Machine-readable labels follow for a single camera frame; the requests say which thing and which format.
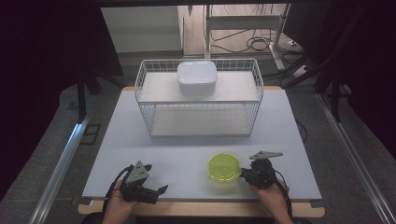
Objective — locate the green translucent round bowl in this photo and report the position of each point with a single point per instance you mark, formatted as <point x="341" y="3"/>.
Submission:
<point x="224" y="168"/>

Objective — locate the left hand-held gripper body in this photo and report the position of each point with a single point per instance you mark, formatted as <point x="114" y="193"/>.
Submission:
<point x="137" y="186"/>

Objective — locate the black stand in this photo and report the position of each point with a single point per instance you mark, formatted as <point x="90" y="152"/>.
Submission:
<point x="82" y="96"/>
<point x="334" y="90"/>

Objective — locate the person's right hand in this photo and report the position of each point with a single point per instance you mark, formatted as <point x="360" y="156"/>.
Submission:
<point x="272" y="199"/>

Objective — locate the white panel board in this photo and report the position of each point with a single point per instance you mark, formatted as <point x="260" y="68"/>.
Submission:
<point x="143" y="29"/>

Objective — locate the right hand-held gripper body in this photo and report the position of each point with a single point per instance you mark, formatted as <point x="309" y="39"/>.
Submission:
<point x="263" y="174"/>

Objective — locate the white metal desk frame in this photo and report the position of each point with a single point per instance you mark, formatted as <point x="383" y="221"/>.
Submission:
<point x="243" y="22"/>

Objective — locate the white square bowl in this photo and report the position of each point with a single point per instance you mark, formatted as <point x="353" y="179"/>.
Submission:
<point x="197" y="76"/>

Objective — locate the person's left hand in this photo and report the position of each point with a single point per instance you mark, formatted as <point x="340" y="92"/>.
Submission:
<point x="120" y="205"/>

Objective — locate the metal floor rail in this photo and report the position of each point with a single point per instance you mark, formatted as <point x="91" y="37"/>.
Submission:
<point x="351" y="152"/>
<point x="59" y="171"/>

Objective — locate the white power strip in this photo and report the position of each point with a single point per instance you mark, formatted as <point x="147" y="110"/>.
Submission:
<point x="301" y="71"/>

